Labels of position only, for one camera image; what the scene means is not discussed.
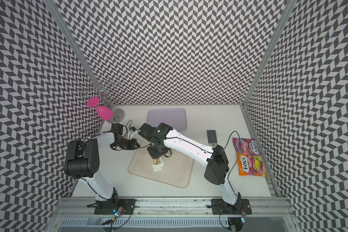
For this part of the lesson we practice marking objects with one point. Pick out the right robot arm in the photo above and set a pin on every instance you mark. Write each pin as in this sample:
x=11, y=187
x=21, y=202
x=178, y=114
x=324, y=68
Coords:
x=164, y=139

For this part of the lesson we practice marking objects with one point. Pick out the purple plastic tray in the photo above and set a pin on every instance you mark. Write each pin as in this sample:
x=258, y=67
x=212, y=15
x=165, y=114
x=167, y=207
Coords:
x=175, y=118

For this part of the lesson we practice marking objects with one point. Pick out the pink wine glass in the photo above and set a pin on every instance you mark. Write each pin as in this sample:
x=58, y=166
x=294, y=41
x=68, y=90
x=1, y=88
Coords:
x=103, y=112

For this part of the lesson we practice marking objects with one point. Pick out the wooden dough roller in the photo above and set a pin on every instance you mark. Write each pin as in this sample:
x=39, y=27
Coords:
x=155, y=161

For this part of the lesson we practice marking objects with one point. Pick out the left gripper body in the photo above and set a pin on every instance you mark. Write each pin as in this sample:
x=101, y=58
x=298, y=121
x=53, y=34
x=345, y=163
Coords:
x=126, y=144

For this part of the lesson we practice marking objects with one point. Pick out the black handled metal spatula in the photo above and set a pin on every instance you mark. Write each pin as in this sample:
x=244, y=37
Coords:
x=212, y=137

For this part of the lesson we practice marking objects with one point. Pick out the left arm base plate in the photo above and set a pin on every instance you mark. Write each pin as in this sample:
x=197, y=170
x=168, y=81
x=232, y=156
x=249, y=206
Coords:
x=111, y=207

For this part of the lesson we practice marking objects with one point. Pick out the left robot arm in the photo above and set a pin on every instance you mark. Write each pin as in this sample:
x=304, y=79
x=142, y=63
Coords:
x=83, y=161

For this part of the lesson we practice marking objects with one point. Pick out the beige plastic tray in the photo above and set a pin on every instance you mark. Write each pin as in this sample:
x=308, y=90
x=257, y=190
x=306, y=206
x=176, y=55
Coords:
x=176, y=172

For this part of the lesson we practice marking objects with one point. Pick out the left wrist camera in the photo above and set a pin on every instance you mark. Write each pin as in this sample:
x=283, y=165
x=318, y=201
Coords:
x=131, y=132

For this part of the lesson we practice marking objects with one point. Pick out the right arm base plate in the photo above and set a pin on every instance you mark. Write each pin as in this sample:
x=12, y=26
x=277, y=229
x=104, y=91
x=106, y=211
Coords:
x=242, y=205

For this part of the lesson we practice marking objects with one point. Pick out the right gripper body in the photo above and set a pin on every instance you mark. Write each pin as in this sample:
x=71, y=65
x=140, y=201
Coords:
x=156, y=151

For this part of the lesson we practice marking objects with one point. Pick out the white dough ball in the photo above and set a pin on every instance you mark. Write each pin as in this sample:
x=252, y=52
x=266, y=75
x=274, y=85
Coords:
x=158, y=167

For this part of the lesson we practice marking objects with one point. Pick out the colourful candy bag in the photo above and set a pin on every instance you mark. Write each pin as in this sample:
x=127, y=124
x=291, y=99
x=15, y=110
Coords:
x=250, y=161

